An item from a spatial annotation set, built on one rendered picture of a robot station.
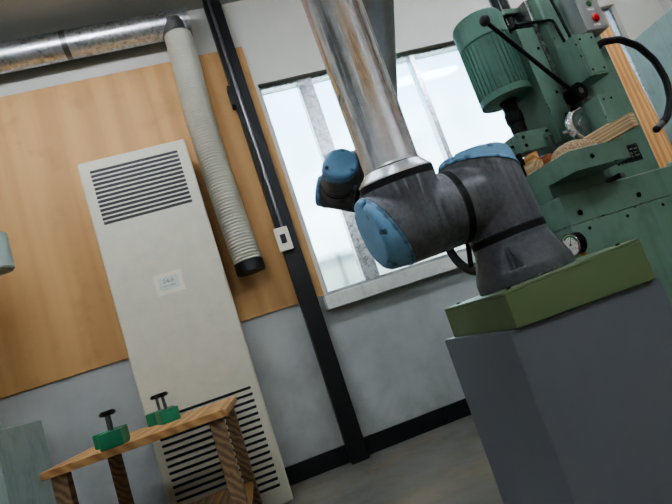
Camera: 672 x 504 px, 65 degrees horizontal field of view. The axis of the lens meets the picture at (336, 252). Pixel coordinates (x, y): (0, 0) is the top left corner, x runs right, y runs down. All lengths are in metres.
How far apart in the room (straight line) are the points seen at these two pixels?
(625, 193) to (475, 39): 0.70
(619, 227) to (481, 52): 0.72
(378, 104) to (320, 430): 2.14
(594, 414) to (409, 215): 0.44
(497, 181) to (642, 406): 0.45
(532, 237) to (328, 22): 0.55
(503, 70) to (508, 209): 0.95
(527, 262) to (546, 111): 1.03
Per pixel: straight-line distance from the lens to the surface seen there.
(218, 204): 2.82
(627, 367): 1.02
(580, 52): 1.98
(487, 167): 1.05
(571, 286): 0.97
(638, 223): 1.80
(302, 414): 2.88
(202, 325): 2.58
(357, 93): 1.03
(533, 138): 1.92
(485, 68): 1.94
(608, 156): 1.67
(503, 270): 1.02
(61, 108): 3.33
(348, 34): 1.06
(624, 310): 1.02
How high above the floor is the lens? 0.63
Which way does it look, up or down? 9 degrees up
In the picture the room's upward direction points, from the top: 19 degrees counter-clockwise
